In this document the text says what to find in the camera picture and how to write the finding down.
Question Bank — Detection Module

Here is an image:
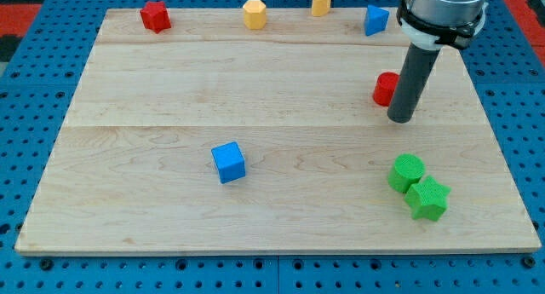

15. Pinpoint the blue triangle block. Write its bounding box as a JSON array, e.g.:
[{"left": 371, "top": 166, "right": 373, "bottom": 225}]
[{"left": 364, "top": 5, "right": 389, "bottom": 36}]

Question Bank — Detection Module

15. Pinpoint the green cylinder block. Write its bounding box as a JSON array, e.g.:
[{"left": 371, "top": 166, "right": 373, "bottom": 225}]
[{"left": 387, "top": 153, "right": 426, "bottom": 193}]

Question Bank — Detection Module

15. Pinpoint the wooden board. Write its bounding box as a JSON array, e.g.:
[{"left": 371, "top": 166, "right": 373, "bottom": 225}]
[{"left": 15, "top": 9, "right": 541, "bottom": 257}]

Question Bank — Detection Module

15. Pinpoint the green star block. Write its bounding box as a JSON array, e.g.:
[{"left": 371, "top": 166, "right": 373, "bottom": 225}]
[{"left": 404, "top": 176, "right": 451, "bottom": 222}]

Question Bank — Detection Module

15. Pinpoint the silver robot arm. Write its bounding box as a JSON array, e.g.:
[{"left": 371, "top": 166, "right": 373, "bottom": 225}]
[{"left": 401, "top": 0, "right": 485, "bottom": 27}]

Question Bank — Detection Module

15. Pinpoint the yellow pentagon block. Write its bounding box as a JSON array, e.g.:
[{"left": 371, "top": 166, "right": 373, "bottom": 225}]
[{"left": 311, "top": 0, "right": 331, "bottom": 17}]

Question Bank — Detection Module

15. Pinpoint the red cylinder block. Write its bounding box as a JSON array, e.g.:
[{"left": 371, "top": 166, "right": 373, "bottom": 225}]
[{"left": 372, "top": 72, "right": 399, "bottom": 107}]

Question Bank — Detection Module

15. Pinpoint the yellow hexagon block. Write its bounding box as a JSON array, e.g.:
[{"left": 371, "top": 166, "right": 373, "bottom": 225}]
[{"left": 243, "top": 0, "right": 267, "bottom": 30}]

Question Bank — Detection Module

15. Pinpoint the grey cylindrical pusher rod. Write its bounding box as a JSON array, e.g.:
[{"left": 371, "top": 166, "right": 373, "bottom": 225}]
[{"left": 387, "top": 43, "right": 439, "bottom": 124}]

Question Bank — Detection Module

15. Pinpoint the black white clamp ring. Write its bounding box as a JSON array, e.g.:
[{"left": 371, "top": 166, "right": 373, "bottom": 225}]
[{"left": 396, "top": 3, "right": 489, "bottom": 52}]

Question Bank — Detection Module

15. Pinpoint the red star block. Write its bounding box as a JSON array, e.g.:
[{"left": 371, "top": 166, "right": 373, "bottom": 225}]
[{"left": 140, "top": 1, "right": 171, "bottom": 33}]

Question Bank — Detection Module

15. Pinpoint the blue cube block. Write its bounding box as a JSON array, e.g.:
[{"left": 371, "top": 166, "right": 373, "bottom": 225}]
[{"left": 211, "top": 141, "right": 246, "bottom": 184}]

